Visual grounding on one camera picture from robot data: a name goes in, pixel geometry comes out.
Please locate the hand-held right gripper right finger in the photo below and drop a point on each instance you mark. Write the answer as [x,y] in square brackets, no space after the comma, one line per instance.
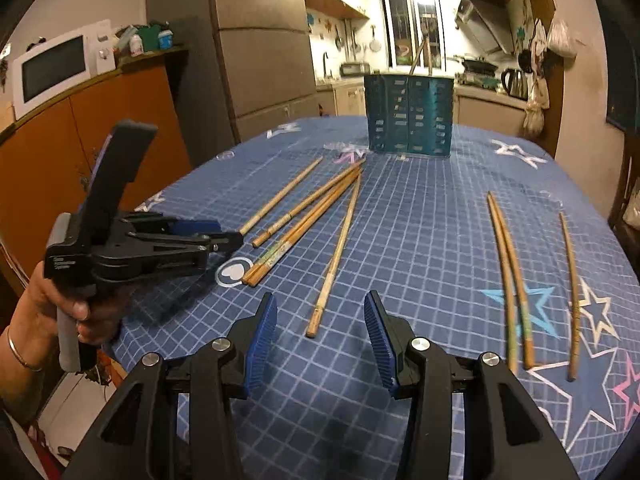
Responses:
[382,350]

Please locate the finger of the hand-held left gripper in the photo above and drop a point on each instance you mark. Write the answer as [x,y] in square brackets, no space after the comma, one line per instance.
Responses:
[197,227]
[227,244]

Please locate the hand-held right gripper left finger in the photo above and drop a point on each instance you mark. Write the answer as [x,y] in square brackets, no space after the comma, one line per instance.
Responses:
[260,350]

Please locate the teal perforated chopstick holder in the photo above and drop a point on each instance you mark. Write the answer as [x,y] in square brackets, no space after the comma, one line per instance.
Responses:
[410,115]

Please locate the person's left forearm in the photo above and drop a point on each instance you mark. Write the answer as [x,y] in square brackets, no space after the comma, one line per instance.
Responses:
[20,385]

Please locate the person's left hand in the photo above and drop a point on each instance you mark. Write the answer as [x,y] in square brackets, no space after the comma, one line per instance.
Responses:
[40,310]

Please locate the gold bangle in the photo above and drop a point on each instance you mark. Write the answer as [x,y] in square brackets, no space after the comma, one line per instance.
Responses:
[21,358]

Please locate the blue star printed tablecloth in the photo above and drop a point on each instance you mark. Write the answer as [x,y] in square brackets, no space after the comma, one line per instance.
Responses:
[425,220]

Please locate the tall metallic refrigerator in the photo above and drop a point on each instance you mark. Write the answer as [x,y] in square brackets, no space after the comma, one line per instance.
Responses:
[260,60]

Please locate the white microwave oven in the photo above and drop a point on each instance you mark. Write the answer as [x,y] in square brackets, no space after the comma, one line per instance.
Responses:
[55,70]

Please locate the white bottle red label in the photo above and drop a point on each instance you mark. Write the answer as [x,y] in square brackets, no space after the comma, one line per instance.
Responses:
[136,46]

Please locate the green box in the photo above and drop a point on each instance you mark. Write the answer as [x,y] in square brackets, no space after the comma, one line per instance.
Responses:
[149,39]

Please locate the kitchen faucet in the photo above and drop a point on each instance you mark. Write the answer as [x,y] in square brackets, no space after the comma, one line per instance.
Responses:
[326,65]

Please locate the pale teal carton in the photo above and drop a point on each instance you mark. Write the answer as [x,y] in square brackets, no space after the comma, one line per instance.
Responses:
[125,35]

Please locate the grey countertop grill appliance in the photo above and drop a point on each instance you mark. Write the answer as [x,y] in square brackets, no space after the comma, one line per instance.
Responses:
[355,69]

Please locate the hanging ladle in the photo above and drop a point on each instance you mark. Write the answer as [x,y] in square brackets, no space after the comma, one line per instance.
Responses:
[339,42]

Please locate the small hanging frying pan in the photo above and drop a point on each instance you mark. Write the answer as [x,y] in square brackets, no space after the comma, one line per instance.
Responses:
[355,50]

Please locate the white hanging strainer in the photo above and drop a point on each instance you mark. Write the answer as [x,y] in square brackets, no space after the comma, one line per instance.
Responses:
[375,45]

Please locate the barred kitchen window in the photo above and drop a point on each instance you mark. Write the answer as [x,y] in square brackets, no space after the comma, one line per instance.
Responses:
[400,25]

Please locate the beige hanging mesh bags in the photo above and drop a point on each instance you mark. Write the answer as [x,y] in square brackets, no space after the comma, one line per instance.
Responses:
[535,115]

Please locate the white tote bag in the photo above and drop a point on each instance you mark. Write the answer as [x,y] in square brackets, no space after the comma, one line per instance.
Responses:
[632,217]

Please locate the gas stove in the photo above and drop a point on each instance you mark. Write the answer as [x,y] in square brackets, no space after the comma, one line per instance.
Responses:
[475,79]

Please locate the dark wooden chair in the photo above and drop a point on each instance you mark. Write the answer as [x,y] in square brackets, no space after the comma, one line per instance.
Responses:
[622,180]

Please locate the steel electric kettle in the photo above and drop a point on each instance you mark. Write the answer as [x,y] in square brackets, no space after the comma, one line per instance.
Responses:
[515,84]

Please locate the black wok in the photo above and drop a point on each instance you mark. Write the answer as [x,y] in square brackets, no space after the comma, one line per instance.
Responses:
[480,64]

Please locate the small black hanging pan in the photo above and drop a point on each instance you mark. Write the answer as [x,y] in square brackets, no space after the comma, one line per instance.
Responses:
[525,61]

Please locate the steel range hood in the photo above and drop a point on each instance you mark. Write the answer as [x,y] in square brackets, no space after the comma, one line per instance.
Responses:
[480,25]

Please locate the white hanging cloth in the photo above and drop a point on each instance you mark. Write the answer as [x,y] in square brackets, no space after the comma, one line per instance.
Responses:
[539,37]

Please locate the dark room window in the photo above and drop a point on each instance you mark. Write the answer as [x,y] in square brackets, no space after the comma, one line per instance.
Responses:
[620,85]

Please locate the white hanging plastic bag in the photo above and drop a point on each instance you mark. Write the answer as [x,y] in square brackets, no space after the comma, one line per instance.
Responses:
[561,40]

